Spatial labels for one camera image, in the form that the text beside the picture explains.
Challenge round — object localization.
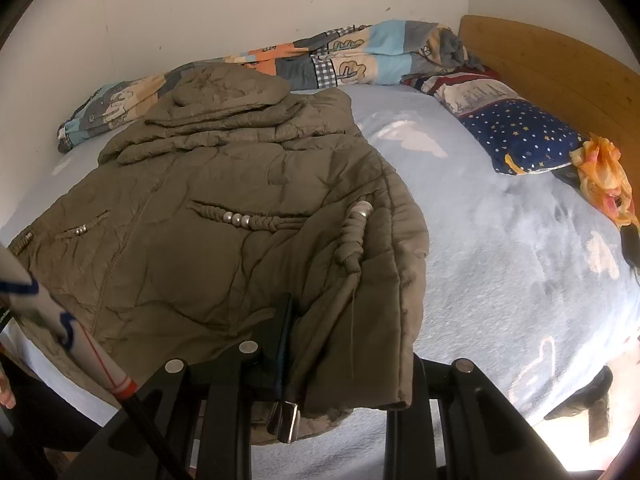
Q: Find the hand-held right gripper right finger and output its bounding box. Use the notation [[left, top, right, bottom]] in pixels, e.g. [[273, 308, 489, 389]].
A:
[[385, 352, 571, 480]]

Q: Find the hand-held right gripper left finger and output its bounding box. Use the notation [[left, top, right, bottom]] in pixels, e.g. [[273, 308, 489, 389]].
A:
[[65, 292, 298, 480]]

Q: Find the olive hooded padded coat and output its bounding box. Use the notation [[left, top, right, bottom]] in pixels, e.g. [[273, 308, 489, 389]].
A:
[[7, 60, 431, 446]]

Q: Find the dark object beside bed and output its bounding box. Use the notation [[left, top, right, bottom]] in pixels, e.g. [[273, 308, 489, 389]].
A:
[[542, 365, 615, 443]]

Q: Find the white baseball bat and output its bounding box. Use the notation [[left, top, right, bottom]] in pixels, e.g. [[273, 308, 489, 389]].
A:
[[0, 245, 193, 480]]

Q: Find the dark cloth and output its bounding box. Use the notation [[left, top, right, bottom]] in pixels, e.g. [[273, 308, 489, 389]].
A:
[[0, 345, 101, 480]]

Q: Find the small black item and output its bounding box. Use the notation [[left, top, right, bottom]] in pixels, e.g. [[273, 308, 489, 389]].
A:
[[620, 225, 640, 266]]

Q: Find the star and stripe print pillow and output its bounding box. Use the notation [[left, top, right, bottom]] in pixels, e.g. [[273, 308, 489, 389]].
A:
[[400, 71, 588, 177]]

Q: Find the patchwork print quilt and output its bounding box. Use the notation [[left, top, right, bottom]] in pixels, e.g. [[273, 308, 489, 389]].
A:
[[56, 20, 486, 156]]

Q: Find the orange floral scarf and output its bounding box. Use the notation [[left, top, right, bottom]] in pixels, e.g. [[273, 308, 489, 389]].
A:
[[570, 132, 640, 231]]

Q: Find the wooden headboard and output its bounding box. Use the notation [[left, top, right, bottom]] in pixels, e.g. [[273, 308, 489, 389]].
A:
[[457, 14, 640, 161]]

